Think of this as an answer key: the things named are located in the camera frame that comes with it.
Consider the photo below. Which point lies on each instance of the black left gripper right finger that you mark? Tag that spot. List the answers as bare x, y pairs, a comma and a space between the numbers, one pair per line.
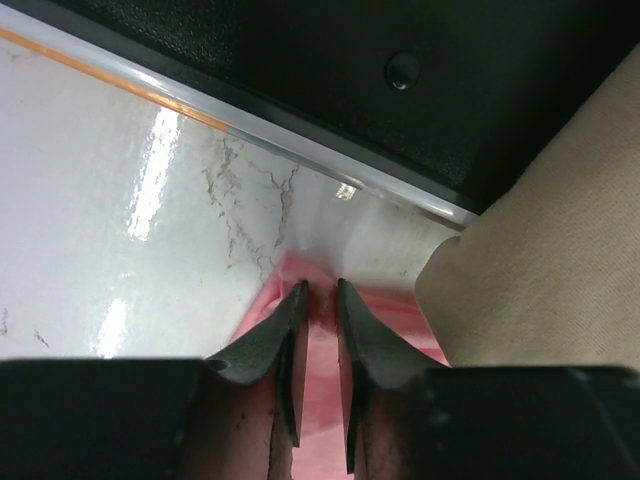
408, 416

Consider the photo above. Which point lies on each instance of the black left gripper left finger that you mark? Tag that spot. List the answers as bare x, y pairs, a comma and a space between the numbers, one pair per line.
233, 415

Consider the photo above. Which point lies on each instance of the pink t shirt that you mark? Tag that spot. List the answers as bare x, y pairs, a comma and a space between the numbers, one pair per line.
322, 451

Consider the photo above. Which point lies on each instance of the beige t shirt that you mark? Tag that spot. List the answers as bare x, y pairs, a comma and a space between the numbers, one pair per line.
549, 274

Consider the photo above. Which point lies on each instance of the black notebook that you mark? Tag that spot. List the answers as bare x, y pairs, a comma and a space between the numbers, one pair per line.
439, 104

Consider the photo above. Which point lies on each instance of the orange pencil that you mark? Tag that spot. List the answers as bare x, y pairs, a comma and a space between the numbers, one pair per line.
115, 85

